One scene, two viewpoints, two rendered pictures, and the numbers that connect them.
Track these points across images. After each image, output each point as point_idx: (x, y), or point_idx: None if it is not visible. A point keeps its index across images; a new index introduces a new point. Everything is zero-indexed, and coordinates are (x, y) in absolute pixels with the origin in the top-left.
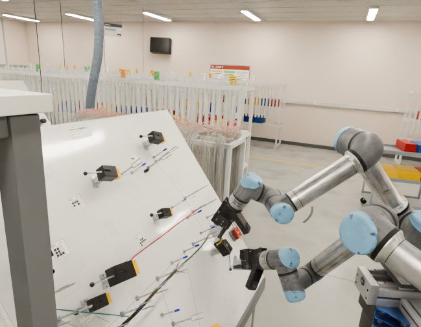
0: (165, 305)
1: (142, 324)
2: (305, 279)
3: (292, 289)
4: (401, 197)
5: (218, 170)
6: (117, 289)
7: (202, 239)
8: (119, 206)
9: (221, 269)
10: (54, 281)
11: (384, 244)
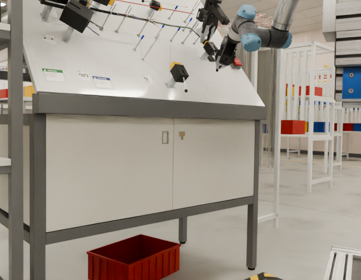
0: (139, 49)
1: (115, 43)
2: (261, 30)
3: (245, 33)
4: None
5: (243, 50)
6: (102, 19)
7: (188, 34)
8: None
9: (208, 70)
10: None
11: None
